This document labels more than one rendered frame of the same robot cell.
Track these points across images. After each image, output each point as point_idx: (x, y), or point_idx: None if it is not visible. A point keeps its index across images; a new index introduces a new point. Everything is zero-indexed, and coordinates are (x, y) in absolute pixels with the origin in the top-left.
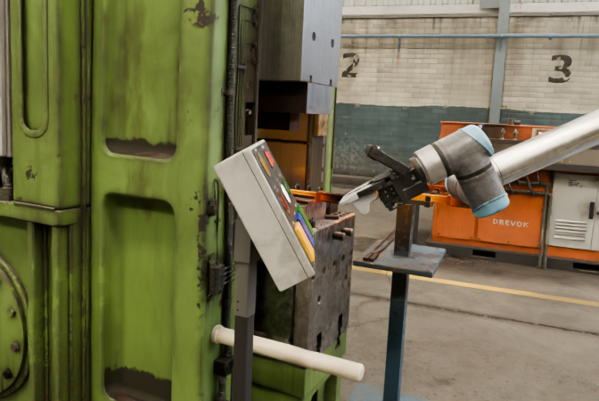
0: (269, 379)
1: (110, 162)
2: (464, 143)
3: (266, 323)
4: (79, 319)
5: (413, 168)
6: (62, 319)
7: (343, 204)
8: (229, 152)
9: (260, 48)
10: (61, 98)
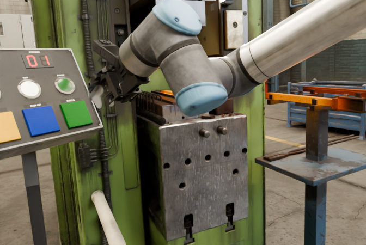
0: (157, 240)
1: None
2: (147, 22)
3: (158, 196)
4: (67, 171)
5: None
6: (55, 170)
7: (89, 99)
8: (89, 63)
9: None
10: (38, 39)
